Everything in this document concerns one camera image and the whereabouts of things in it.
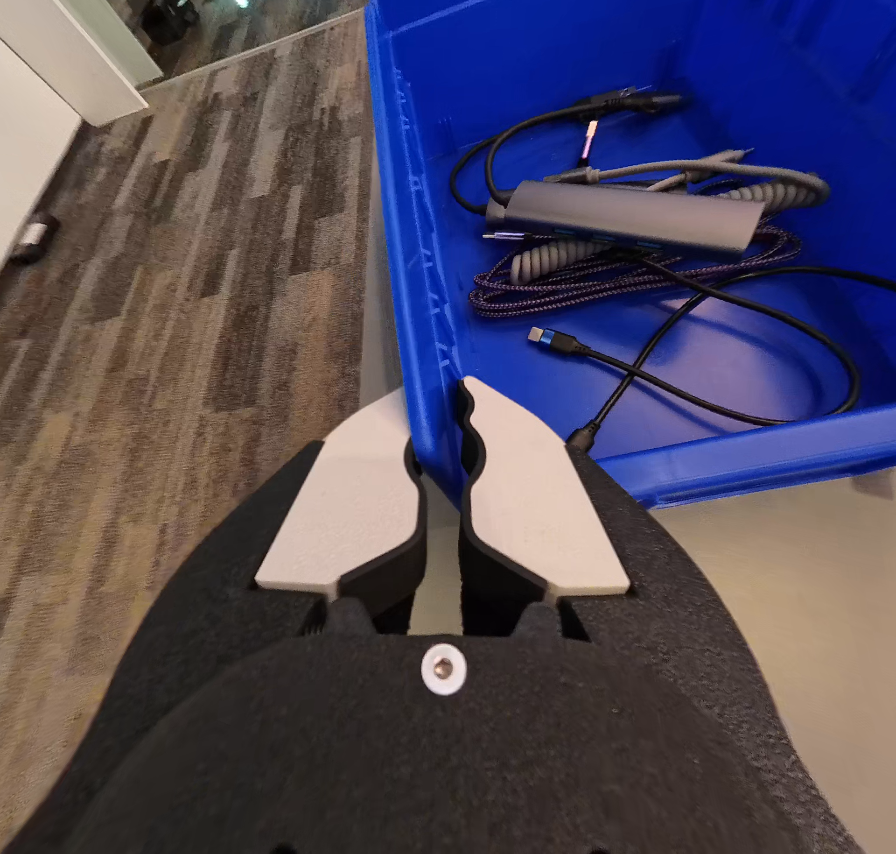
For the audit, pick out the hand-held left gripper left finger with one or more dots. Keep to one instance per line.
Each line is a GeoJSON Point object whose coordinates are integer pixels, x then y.
{"type": "Point", "coordinates": [343, 511]}

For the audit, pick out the small dark floor box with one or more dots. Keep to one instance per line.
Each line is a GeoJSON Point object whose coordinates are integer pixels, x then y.
{"type": "Point", "coordinates": [35, 237]}

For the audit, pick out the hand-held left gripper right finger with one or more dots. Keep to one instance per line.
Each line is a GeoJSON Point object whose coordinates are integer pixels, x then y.
{"type": "Point", "coordinates": [546, 511]}

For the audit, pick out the dark grey usb hub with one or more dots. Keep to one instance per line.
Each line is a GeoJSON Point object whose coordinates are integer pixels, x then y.
{"type": "Point", "coordinates": [630, 213]}

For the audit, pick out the blue plastic bin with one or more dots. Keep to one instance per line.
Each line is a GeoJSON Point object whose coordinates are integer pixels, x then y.
{"type": "Point", "coordinates": [770, 27]}

